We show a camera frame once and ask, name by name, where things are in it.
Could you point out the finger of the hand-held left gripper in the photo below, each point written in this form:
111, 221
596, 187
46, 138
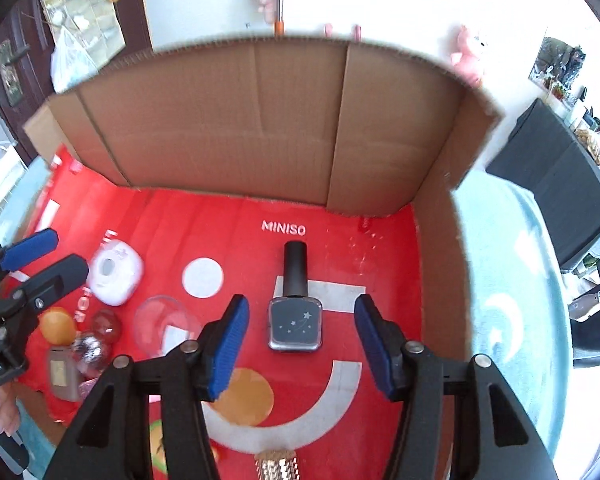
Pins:
30, 246
55, 277

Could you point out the gold studded cylinder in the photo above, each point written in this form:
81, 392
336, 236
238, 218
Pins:
276, 467

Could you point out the person's left hand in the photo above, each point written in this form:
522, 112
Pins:
2, 410

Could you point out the white plastic bag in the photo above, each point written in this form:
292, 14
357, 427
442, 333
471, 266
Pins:
67, 62

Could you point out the wall poster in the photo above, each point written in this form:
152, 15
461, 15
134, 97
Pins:
557, 65

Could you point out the black nail polish bottle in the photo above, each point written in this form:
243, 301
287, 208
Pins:
296, 322

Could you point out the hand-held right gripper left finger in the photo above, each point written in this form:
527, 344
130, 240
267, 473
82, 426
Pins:
227, 347

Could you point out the pink round compact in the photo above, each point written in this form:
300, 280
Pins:
114, 275

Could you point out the green yellow toy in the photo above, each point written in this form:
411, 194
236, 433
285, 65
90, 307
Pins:
157, 442

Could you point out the red clear ball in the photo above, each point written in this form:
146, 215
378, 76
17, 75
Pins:
106, 326

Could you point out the cardboard box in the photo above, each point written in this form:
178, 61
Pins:
230, 120

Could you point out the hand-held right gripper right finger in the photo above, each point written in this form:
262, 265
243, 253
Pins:
375, 347

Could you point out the amber round disc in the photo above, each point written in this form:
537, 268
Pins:
252, 400

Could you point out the red printed paper liner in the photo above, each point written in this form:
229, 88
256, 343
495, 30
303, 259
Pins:
380, 270

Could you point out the dark cloth covered table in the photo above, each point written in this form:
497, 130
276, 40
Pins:
550, 185

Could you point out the clutter of small table items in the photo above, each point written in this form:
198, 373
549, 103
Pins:
592, 135

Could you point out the orange round ball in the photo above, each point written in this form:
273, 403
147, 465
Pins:
57, 326

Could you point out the clear hanging pocket organizer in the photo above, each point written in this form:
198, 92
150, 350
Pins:
100, 20

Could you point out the dark brown door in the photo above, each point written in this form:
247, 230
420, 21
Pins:
30, 125

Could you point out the silver glitter ball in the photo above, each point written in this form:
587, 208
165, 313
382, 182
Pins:
87, 352

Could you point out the clear glass cup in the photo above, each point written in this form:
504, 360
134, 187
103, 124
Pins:
162, 322

